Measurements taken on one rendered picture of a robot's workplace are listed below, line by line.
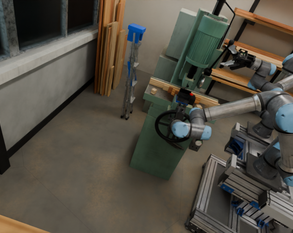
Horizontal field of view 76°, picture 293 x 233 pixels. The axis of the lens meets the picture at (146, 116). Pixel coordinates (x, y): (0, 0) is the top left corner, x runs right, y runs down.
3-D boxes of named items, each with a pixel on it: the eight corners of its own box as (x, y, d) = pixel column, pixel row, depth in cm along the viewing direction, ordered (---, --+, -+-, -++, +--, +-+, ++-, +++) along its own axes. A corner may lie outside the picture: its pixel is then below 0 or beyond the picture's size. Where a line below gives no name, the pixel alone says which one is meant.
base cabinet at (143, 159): (127, 166, 198) (146, 114, 157) (140, 132, 245) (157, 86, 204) (168, 181, 197) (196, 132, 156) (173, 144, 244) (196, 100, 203)
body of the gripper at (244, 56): (239, 47, 122) (257, 53, 121) (232, 55, 130) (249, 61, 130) (237, 57, 119) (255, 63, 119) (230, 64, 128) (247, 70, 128)
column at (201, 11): (167, 91, 180) (199, 9, 138) (169, 82, 198) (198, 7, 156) (189, 99, 179) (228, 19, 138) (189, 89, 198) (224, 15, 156)
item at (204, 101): (162, 89, 158) (164, 85, 156) (162, 88, 160) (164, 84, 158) (223, 111, 158) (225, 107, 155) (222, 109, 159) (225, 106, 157)
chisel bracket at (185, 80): (180, 88, 150) (184, 78, 145) (181, 81, 162) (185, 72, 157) (189, 91, 150) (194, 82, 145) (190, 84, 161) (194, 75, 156)
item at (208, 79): (196, 86, 168) (202, 74, 161) (196, 83, 173) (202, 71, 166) (206, 89, 168) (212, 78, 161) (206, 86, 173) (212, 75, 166)
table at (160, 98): (139, 104, 142) (141, 98, 138) (147, 87, 167) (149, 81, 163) (215, 131, 141) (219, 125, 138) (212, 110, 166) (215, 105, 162)
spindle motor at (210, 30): (184, 63, 135) (203, 16, 117) (185, 56, 149) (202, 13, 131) (207, 70, 135) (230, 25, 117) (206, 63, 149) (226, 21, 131)
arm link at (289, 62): (258, 119, 158) (309, 58, 128) (245, 108, 168) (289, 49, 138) (265, 119, 164) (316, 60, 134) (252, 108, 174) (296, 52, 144)
